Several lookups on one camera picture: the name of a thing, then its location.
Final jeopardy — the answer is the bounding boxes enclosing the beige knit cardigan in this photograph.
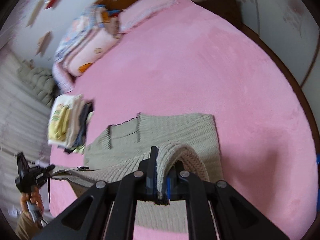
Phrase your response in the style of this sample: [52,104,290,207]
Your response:
[53,113,223,233]

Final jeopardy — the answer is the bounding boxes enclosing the tan sleeve forearm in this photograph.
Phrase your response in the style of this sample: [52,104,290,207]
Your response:
[15,212,43,240]

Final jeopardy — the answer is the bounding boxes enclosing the stack of folded clothes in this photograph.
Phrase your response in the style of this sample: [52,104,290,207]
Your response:
[47,94,94,153]

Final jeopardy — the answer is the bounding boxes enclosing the person's left hand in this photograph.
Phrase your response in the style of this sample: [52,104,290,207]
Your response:
[20,186,44,217]

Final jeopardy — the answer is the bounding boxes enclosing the grey puffer jacket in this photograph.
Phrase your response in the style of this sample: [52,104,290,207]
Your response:
[17,60,57,108]

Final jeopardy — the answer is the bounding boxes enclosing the pink bed sheet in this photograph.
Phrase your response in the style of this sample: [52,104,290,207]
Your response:
[51,0,318,239]

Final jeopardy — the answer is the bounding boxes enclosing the folded pink floral quilt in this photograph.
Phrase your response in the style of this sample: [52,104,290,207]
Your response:
[52,3,121,93]

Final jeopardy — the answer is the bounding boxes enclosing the pink pillow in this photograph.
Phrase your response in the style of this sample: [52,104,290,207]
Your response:
[119,0,178,34]

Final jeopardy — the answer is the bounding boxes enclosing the dark wooden nightstand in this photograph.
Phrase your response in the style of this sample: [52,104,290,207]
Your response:
[188,0,245,30]

